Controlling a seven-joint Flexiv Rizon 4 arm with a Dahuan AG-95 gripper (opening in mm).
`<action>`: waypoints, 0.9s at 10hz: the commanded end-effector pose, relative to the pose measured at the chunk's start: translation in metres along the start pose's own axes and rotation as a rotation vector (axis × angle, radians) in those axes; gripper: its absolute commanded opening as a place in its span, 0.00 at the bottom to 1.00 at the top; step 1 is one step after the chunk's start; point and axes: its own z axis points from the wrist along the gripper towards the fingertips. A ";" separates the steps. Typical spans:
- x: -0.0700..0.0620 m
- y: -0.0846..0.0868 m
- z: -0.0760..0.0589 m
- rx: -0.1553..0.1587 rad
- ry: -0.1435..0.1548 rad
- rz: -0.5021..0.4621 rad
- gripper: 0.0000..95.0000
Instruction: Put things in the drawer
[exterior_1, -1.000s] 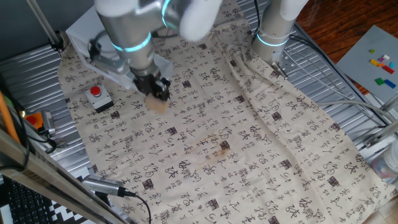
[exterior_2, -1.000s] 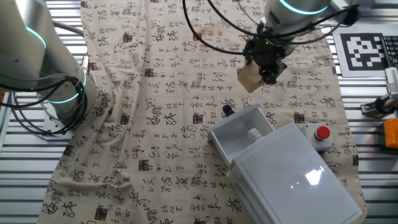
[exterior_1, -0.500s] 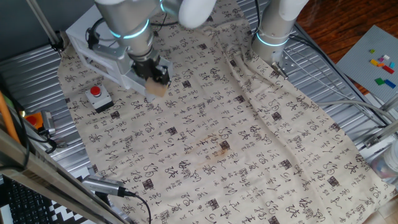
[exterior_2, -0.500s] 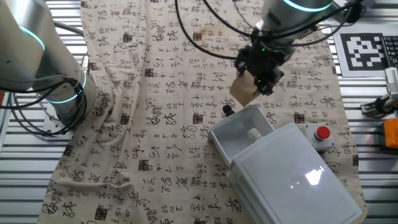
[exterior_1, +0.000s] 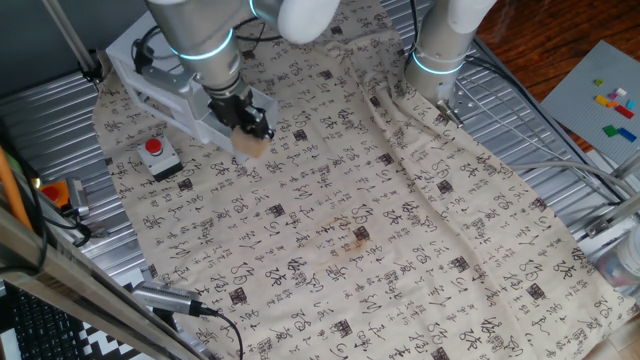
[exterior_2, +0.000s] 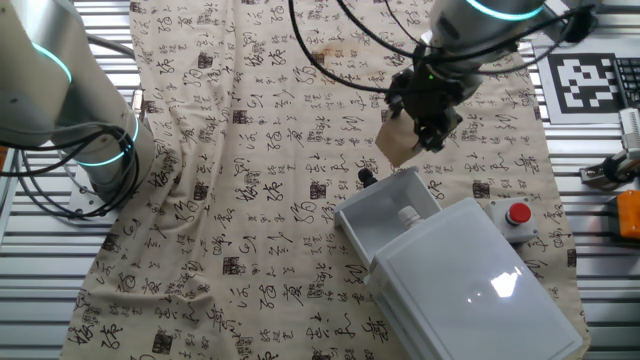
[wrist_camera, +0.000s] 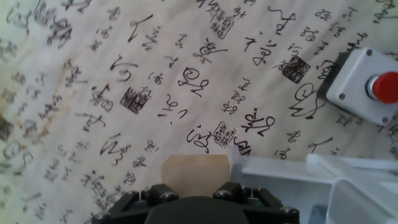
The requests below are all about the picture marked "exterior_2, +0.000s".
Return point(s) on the beige calligraphy print cloth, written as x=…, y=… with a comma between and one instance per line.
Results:
x=250, y=150

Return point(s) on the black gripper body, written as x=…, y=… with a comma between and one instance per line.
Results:
x=425, y=95

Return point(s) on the black keyboard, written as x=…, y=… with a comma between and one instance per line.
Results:
x=629, y=80

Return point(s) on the grey box red push button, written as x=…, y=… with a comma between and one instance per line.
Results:
x=515, y=220

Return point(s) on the white drawer with black knob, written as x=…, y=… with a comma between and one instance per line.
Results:
x=372, y=225

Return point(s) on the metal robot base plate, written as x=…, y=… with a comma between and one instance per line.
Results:
x=80, y=202

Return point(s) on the metal camera bracket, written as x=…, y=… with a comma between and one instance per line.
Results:
x=595, y=175

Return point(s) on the wooden block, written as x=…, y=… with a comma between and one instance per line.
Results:
x=395, y=142

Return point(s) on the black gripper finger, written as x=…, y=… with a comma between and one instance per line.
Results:
x=431, y=137
x=395, y=106

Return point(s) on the white drawer cabinet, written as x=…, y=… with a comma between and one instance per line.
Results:
x=475, y=300

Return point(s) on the black drawer knob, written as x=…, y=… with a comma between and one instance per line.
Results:
x=367, y=177

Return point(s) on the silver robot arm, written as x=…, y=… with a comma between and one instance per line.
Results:
x=50, y=75

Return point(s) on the black white marker board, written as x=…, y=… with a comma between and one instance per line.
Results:
x=555, y=116

